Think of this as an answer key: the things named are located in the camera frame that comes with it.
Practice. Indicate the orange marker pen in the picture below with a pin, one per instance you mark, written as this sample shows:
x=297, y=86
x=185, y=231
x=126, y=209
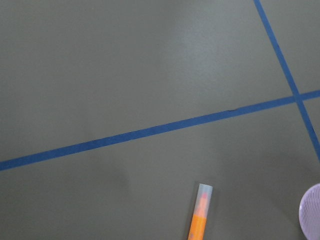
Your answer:
x=200, y=213

